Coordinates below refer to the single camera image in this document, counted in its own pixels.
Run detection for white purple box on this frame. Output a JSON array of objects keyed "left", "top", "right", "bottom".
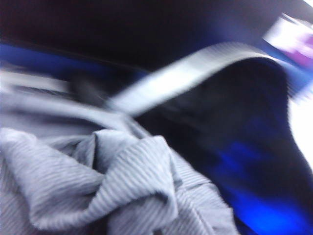
[{"left": 263, "top": 11, "right": 313, "bottom": 64}]

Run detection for dark gray backpack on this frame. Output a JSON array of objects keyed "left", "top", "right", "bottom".
[{"left": 0, "top": 0, "right": 313, "bottom": 235}]

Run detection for gray ribbed clothes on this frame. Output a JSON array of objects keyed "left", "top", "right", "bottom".
[{"left": 0, "top": 68, "right": 238, "bottom": 235}]

